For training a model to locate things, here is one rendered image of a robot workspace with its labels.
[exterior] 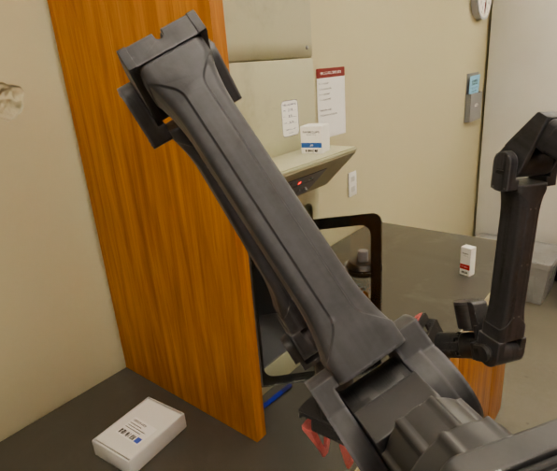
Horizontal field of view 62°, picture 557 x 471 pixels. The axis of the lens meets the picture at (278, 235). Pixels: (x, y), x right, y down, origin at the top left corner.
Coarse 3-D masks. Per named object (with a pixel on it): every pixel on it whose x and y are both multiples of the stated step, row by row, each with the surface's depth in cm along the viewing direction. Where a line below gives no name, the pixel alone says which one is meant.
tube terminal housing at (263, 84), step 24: (240, 72) 91; (264, 72) 97; (288, 72) 102; (312, 72) 109; (264, 96) 98; (288, 96) 104; (312, 96) 111; (264, 120) 99; (312, 120) 112; (264, 144) 100; (288, 144) 107; (312, 192) 117; (312, 216) 119
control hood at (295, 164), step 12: (288, 156) 102; (300, 156) 101; (312, 156) 100; (324, 156) 99; (336, 156) 102; (348, 156) 107; (288, 168) 90; (300, 168) 92; (312, 168) 97; (324, 168) 103; (336, 168) 110; (288, 180) 93; (324, 180) 113
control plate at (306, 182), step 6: (312, 174) 100; (318, 174) 103; (294, 180) 96; (300, 180) 98; (306, 180) 101; (312, 180) 105; (294, 186) 99; (300, 186) 102; (306, 186) 105; (294, 192) 103; (300, 192) 106
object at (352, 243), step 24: (360, 216) 98; (336, 240) 100; (360, 240) 100; (360, 264) 102; (264, 288) 101; (360, 288) 104; (264, 312) 103; (264, 336) 105; (264, 360) 107; (288, 360) 108; (264, 384) 110
